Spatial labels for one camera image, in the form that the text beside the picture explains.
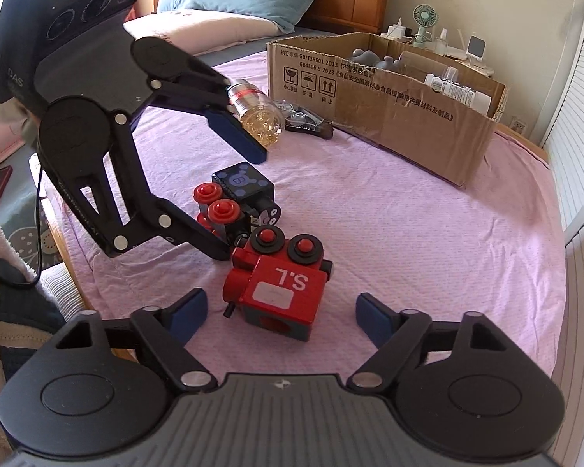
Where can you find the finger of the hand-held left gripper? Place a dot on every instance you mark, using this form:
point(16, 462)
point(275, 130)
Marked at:
point(194, 236)
point(238, 134)

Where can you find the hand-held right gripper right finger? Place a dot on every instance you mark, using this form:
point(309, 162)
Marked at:
point(374, 316)

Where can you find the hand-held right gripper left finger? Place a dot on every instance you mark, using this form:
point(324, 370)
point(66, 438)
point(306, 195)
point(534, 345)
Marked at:
point(190, 309)

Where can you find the clear bottle of yellow capsules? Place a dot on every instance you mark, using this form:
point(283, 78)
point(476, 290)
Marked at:
point(260, 116)

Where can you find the black toy train block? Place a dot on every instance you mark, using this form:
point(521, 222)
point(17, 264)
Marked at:
point(243, 185)

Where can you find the red toy train block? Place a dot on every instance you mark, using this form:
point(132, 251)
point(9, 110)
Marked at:
point(277, 292)

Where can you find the brown cardboard box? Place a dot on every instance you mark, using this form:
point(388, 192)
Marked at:
point(394, 121)

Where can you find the white bottle with green label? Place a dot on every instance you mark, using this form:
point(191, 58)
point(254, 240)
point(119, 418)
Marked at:
point(460, 92)

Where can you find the clear plastic wrapped item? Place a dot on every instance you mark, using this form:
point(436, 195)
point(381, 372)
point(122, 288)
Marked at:
point(301, 119)

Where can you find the pink blanket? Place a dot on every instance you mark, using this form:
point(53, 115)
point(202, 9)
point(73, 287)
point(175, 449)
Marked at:
point(394, 243)

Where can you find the pink floral pillow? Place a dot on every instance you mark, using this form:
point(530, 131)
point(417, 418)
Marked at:
point(209, 29)

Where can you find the grey toy figure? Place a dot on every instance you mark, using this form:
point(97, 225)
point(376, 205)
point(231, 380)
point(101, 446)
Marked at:
point(370, 58)

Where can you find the white plug charger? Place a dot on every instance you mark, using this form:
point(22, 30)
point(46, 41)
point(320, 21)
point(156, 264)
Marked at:
point(398, 29)

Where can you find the clear plastic jar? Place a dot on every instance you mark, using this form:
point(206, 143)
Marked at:
point(428, 64)

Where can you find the green mini fan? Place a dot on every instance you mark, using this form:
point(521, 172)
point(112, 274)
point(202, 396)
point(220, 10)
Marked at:
point(423, 17)

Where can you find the clear spray bottle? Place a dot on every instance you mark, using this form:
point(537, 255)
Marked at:
point(443, 41)

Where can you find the white device on stand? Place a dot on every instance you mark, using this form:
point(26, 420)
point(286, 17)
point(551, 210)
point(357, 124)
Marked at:
point(478, 48)

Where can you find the white wall socket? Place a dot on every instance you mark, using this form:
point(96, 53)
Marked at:
point(518, 125)

